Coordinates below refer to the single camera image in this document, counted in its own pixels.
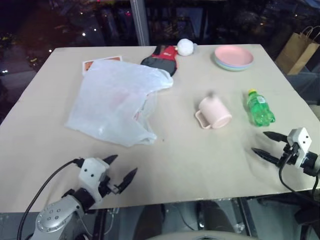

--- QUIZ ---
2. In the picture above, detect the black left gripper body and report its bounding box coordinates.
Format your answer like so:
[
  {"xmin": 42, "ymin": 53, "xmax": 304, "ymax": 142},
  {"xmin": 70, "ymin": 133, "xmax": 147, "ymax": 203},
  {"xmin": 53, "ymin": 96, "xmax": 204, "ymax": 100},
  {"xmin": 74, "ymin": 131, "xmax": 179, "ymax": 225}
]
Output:
[{"xmin": 98, "ymin": 171, "xmax": 121, "ymax": 199}]

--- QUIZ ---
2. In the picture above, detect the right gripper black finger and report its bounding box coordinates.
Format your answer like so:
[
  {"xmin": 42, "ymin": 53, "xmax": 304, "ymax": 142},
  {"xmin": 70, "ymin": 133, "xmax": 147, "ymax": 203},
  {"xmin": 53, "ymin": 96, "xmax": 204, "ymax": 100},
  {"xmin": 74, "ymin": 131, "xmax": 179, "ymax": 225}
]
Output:
[
  {"xmin": 262, "ymin": 131, "xmax": 289, "ymax": 143},
  {"xmin": 250, "ymin": 147, "xmax": 283, "ymax": 166}
]

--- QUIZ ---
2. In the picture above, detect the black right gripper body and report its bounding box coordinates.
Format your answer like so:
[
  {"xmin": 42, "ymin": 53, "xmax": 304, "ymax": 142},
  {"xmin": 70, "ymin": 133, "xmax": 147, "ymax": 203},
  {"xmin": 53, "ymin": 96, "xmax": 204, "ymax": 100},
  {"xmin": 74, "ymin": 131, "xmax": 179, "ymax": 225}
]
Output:
[{"xmin": 279, "ymin": 142, "xmax": 300, "ymax": 166}]

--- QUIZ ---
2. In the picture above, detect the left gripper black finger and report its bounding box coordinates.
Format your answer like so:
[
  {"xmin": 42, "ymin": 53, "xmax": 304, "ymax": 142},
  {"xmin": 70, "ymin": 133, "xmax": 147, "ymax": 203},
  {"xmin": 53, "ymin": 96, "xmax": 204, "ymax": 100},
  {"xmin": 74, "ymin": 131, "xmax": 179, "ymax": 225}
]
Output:
[
  {"xmin": 117, "ymin": 167, "xmax": 139, "ymax": 194},
  {"xmin": 103, "ymin": 154, "xmax": 119, "ymax": 166}
]

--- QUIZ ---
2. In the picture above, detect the green bottle with yellow cap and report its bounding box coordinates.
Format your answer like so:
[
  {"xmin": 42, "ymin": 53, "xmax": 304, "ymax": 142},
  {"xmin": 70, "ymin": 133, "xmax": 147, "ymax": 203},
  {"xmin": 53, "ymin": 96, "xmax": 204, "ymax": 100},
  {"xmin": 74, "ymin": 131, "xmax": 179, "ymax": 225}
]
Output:
[{"xmin": 246, "ymin": 88, "xmax": 276, "ymax": 127}]

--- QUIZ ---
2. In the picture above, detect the white translucent plastic bag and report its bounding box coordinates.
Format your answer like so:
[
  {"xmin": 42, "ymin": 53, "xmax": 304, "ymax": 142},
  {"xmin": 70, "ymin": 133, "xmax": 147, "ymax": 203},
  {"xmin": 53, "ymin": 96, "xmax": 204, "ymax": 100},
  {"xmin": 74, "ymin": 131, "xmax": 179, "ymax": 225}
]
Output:
[{"xmin": 64, "ymin": 59, "xmax": 174, "ymax": 148}]

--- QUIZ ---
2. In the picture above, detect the pink plastic mug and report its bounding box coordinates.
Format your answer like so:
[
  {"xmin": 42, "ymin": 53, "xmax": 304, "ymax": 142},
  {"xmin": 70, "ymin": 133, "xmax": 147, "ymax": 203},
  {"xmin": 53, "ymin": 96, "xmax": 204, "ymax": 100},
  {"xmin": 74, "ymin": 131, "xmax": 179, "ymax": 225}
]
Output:
[{"xmin": 194, "ymin": 96, "xmax": 233, "ymax": 130}]

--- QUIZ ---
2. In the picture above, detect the green plastic plate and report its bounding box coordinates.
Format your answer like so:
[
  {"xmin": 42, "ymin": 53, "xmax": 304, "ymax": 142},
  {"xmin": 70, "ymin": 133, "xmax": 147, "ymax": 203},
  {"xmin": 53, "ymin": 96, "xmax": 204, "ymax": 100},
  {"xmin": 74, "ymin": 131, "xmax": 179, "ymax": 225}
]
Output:
[{"xmin": 215, "ymin": 60, "xmax": 252, "ymax": 73}]

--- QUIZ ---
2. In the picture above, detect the brown paper shopping bag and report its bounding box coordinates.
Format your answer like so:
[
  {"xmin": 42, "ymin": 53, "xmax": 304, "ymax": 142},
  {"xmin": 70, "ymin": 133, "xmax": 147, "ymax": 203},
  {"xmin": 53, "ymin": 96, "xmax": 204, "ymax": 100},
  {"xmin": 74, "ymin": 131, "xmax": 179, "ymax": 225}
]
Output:
[{"xmin": 274, "ymin": 25, "xmax": 320, "ymax": 76}]

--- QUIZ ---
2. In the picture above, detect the blue plastic plate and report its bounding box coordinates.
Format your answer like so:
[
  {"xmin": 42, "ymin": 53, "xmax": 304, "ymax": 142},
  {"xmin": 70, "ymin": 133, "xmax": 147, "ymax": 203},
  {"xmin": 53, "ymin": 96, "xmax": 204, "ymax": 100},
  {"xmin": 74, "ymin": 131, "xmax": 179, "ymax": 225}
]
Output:
[{"xmin": 213, "ymin": 55, "xmax": 254, "ymax": 70}]

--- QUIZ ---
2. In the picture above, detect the pink plastic plate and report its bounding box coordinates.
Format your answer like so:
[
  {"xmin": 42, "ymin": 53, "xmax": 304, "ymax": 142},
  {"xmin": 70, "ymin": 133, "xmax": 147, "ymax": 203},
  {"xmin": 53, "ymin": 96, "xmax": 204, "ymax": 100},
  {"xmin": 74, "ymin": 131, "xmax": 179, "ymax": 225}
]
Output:
[{"xmin": 214, "ymin": 45, "xmax": 255, "ymax": 67}]

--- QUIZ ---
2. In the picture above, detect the orange and white paper card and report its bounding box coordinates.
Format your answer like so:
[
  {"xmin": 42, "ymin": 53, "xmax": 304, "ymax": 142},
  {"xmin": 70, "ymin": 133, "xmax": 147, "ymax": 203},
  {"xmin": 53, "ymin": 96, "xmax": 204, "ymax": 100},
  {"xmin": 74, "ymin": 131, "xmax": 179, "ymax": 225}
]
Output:
[{"xmin": 81, "ymin": 55, "xmax": 124, "ymax": 77}]

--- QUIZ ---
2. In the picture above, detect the black and red paddle case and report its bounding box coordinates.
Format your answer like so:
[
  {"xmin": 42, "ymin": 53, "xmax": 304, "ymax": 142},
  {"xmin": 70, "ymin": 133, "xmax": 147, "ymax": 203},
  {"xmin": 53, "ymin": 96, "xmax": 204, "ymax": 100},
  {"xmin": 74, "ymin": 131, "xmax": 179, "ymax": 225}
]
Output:
[{"xmin": 140, "ymin": 44, "xmax": 180, "ymax": 77}]

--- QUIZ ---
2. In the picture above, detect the white fuzzy ball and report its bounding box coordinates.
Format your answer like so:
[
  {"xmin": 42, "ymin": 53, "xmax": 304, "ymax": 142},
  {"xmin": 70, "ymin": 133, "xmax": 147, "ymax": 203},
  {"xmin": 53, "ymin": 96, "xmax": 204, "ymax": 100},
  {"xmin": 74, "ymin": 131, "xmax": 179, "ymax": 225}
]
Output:
[{"xmin": 176, "ymin": 38, "xmax": 195, "ymax": 57}]

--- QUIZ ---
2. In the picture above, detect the grey metal pillar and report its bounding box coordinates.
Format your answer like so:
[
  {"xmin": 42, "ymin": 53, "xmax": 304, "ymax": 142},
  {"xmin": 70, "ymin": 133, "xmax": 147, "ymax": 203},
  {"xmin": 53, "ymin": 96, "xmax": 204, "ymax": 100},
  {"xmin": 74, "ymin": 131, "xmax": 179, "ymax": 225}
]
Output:
[{"xmin": 129, "ymin": 0, "xmax": 151, "ymax": 47}]

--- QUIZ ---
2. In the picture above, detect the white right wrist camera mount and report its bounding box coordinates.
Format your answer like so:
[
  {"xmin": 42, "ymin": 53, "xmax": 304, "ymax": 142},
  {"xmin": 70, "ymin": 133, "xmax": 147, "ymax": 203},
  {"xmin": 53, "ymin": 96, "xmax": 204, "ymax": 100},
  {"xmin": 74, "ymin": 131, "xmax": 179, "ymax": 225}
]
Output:
[{"xmin": 287, "ymin": 127, "xmax": 314, "ymax": 171}]

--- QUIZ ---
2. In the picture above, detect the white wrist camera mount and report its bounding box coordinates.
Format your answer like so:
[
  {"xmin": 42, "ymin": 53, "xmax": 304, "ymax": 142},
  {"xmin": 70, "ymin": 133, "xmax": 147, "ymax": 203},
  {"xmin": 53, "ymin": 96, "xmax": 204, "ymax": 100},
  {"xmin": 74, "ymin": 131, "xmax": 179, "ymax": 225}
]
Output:
[
  {"xmin": 78, "ymin": 157, "xmax": 111, "ymax": 201},
  {"xmin": 287, "ymin": 127, "xmax": 314, "ymax": 171}
]

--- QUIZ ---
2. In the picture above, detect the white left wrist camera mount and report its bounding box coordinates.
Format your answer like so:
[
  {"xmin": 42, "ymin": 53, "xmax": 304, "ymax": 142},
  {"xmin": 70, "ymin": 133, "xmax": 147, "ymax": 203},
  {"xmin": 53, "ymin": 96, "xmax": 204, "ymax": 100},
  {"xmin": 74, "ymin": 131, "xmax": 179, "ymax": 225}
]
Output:
[{"xmin": 78, "ymin": 157, "xmax": 111, "ymax": 201}]

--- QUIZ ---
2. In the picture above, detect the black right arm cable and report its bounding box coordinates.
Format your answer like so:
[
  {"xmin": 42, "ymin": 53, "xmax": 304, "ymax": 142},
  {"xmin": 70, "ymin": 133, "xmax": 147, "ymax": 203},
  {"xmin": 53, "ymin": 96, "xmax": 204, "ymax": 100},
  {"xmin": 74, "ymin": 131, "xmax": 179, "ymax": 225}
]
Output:
[{"xmin": 278, "ymin": 149, "xmax": 320, "ymax": 201}]

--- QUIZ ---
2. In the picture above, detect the metal table frame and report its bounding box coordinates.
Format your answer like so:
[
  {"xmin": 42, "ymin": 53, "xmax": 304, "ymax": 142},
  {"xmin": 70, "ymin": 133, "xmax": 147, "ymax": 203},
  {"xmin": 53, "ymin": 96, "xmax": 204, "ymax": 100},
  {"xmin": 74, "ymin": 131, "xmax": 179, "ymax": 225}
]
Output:
[{"xmin": 231, "ymin": 196, "xmax": 258, "ymax": 238}]

